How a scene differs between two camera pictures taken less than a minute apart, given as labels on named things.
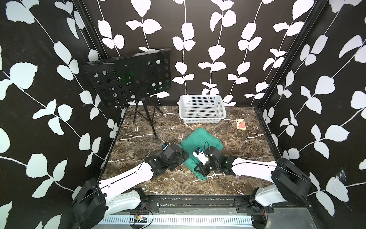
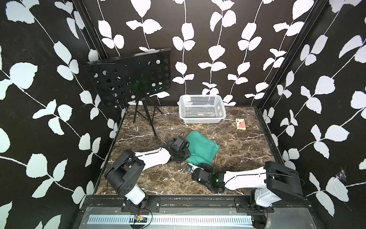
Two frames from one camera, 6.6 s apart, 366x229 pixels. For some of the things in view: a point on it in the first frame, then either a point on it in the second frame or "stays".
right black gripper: (201, 168) → (207, 168)
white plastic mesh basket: (201, 109) stays
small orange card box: (240, 123) stays
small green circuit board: (138, 219) stays
